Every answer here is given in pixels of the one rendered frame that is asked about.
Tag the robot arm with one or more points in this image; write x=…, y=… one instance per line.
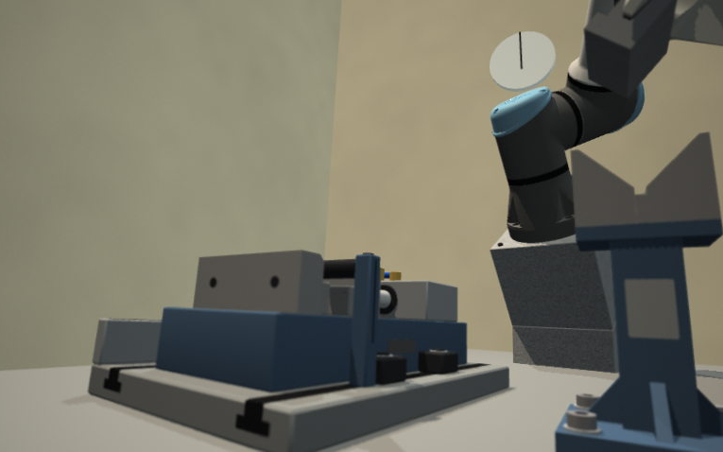
x=532, y=132

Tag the grey flat bar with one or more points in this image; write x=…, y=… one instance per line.
x=325, y=298

